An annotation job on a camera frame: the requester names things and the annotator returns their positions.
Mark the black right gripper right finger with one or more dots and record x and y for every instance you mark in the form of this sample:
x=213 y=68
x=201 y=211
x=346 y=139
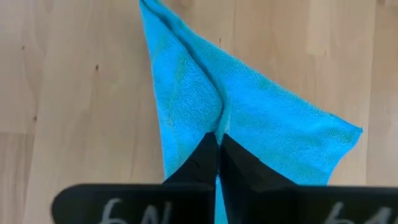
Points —
x=280 y=205

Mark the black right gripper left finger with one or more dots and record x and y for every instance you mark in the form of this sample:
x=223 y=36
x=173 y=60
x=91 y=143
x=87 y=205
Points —
x=140 y=205

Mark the light blue microfiber towel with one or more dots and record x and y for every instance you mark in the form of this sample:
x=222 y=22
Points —
x=264 y=124

